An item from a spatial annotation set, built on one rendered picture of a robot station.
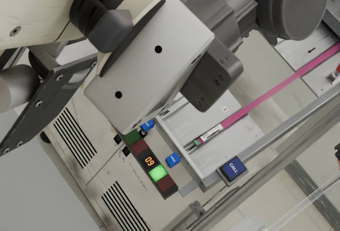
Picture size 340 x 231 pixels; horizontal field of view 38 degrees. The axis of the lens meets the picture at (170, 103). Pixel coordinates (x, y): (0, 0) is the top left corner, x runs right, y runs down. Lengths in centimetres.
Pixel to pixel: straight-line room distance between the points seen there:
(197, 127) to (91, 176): 71
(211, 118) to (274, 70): 197
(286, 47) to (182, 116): 35
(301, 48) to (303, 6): 89
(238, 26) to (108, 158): 138
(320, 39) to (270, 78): 181
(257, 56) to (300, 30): 273
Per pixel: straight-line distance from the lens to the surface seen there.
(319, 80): 133
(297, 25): 48
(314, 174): 317
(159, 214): 167
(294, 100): 313
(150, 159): 119
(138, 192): 170
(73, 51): 59
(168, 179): 118
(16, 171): 104
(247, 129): 123
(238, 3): 43
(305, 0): 48
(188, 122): 122
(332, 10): 138
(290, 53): 134
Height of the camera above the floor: 135
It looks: 29 degrees down
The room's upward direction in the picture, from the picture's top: 42 degrees clockwise
